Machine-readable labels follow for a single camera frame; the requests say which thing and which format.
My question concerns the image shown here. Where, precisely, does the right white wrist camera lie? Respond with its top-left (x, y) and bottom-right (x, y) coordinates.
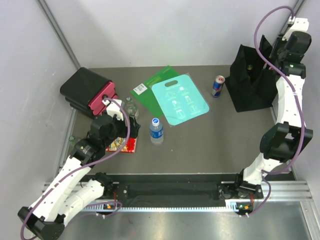
top-left (282, 17), bottom-right (309, 41)

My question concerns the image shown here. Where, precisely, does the clear empty plastic bottle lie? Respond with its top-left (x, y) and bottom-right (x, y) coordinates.
top-left (124, 97), bottom-right (139, 119)

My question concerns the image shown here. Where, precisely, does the black canvas bag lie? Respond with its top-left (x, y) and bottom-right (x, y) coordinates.
top-left (225, 44), bottom-right (277, 113)

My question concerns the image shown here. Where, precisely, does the black and pink case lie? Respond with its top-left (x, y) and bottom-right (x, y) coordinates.
top-left (60, 67), bottom-right (118, 119)

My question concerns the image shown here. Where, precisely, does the teal folding board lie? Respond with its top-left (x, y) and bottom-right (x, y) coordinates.
top-left (151, 73), bottom-right (210, 126)

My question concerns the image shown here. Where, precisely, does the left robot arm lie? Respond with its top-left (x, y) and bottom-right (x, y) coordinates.
top-left (17, 113), bottom-right (141, 240)

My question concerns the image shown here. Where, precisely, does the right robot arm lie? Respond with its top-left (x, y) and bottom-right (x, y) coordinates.
top-left (218, 31), bottom-right (313, 200)

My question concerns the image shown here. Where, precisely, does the clear water bottle blue cap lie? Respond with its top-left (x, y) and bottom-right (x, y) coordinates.
top-left (149, 118), bottom-right (164, 145)

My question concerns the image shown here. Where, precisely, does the red illustrated book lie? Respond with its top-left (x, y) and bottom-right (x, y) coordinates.
top-left (106, 137), bottom-right (137, 153)

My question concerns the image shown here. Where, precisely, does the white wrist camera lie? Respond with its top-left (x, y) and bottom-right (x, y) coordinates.
top-left (282, 17), bottom-right (309, 41)
top-left (102, 99), bottom-right (124, 121)

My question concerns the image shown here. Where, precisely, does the red bull can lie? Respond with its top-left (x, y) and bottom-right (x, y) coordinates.
top-left (211, 75), bottom-right (226, 98)

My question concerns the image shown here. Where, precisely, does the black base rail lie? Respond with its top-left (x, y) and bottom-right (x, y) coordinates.
top-left (69, 173), bottom-right (263, 208)

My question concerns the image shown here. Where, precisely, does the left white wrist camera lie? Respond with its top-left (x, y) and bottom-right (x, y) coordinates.
top-left (102, 99), bottom-right (124, 121)

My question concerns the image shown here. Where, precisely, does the green plastic board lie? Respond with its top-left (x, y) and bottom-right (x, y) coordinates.
top-left (130, 65), bottom-right (180, 118)

